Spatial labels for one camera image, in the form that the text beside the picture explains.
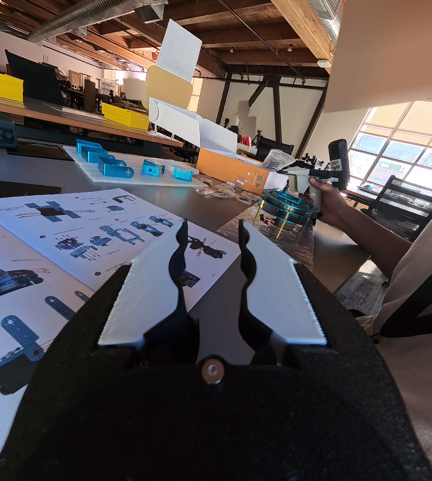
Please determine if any white instruction booklet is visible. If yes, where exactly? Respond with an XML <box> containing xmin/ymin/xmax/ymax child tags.
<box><xmin>0</xmin><ymin>190</ymin><xmax>242</xmax><ymax>425</ymax></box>

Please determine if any large blue U bracket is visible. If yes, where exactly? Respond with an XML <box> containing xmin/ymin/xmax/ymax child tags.
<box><xmin>81</xmin><ymin>147</ymin><xmax>116</xmax><ymax>164</ymax></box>
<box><xmin>97</xmin><ymin>156</ymin><xmax>128</xmax><ymax>178</ymax></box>
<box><xmin>75</xmin><ymin>138</ymin><xmax>103</xmax><ymax>153</ymax></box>

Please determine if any black lanyard strap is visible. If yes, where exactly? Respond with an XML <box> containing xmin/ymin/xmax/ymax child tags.
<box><xmin>379</xmin><ymin>248</ymin><xmax>432</xmax><ymax>339</ymax></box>

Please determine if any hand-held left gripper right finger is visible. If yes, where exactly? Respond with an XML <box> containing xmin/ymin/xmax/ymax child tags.
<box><xmin>238</xmin><ymin>219</ymin><xmax>328</xmax><ymax>366</ymax></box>

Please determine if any pile of labelled screw bags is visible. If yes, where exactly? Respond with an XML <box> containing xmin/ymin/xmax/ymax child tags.
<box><xmin>195</xmin><ymin>177</ymin><xmax>262</xmax><ymax>205</ymax></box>

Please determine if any small blue U bracket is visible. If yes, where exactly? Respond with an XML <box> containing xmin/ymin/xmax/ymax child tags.
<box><xmin>278</xmin><ymin>190</ymin><xmax>307</xmax><ymax>205</ymax></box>

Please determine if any grey desk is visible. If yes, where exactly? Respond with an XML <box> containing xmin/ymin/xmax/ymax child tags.
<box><xmin>0</xmin><ymin>145</ymin><xmax>371</xmax><ymax>365</ymax></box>

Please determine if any wood-edged office desk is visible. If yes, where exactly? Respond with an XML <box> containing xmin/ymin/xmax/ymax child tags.
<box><xmin>0</xmin><ymin>96</ymin><xmax>184</xmax><ymax>158</ymax></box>

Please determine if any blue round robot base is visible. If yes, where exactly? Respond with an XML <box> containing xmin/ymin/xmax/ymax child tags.
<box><xmin>253</xmin><ymin>188</ymin><xmax>322</xmax><ymax>241</ymax></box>

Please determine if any orange cardboard box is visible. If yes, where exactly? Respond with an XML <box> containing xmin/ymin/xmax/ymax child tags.
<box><xmin>145</xmin><ymin>18</ymin><xmax>290</xmax><ymax>196</ymax></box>

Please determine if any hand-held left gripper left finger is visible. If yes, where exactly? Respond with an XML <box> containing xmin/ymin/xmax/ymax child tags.
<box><xmin>97</xmin><ymin>219</ymin><xmax>189</xmax><ymax>349</ymax></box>

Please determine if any black upright panel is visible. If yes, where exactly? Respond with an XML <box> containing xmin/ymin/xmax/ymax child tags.
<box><xmin>5</xmin><ymin>50</ymin><xmax>67</xmax><ymax>107</ymax></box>

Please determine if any person's right forearm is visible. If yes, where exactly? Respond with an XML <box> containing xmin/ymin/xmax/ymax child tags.
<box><xmin>329</xmin><ymin>210</ymin><xmax>414</xmax><ymax>279</ymax></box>

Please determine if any white foam sheet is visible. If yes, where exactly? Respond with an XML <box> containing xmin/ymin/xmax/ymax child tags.
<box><xmin>63</xmin><ymin>146</ymin><xmax>210</xmax><ymax>188</ymax></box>

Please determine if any large clear plastic bag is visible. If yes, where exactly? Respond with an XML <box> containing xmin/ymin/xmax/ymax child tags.
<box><xmin>216</xmin><ymin>214</ymin><xmax>316</xmax><ymax>271</ymax></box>

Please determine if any silver ceiling duct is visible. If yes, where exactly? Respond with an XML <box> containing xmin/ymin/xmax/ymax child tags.
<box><xmin>28</xmin><ymin>0</ymin><xmax>164</xmax><ymax>44</ymax></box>

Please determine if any large paned window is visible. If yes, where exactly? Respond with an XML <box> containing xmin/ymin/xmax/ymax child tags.
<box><xmin>346</xmin><ymin>99</ymin><xmax>432</xmax><ymax>192</ymax></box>

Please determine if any bubble wrap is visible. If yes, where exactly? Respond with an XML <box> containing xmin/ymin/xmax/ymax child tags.
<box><xmin>260</xmin><ymin>148</ymin><xmax>295</xmax><ymax>170</ymax></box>

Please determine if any person's right hand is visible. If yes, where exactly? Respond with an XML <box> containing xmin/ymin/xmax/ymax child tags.
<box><xmin>308</xmin><ymin>177</ymin><xmax>349</xmax><ymax>226</ymax></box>

